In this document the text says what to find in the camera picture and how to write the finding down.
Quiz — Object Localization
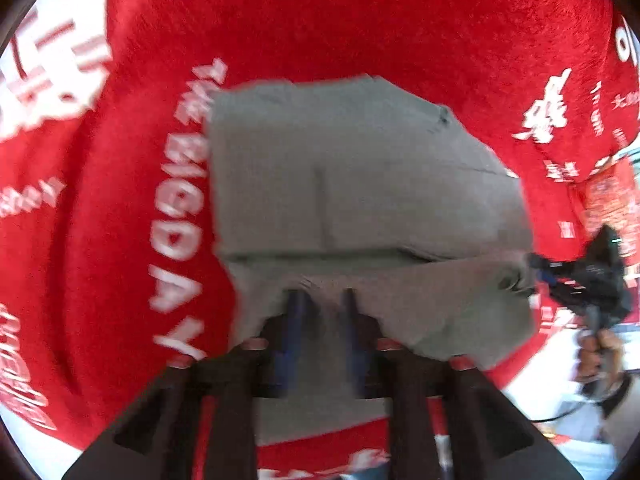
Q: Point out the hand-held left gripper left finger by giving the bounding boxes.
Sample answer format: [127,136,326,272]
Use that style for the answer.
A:
[62,287,315,480]

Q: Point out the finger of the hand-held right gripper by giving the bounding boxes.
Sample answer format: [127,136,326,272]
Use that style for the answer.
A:
[532,272,576,307]
[527,253,576,274]

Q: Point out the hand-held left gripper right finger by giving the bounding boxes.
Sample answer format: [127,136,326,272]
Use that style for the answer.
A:
[342,287,585,480]

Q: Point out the grey sweater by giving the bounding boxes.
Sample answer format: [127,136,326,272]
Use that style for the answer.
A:
[207,74,538,446]

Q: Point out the person's right forearm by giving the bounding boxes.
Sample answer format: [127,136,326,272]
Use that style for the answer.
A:
[597,375,640,463]

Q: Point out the person's right hand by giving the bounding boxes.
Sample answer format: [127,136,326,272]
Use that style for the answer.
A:
[574,329,627,387]

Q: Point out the red patterned pillow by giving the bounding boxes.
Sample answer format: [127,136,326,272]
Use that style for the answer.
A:
[570,156,640,263]

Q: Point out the white bed sheet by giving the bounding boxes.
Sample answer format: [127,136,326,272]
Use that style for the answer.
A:
[500,310,640,480]

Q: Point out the red printed blanket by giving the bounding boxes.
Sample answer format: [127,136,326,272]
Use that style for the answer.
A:
[0,0,640,480]

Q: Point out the black cable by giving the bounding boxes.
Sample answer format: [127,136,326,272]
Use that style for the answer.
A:
[530,382,623,425]

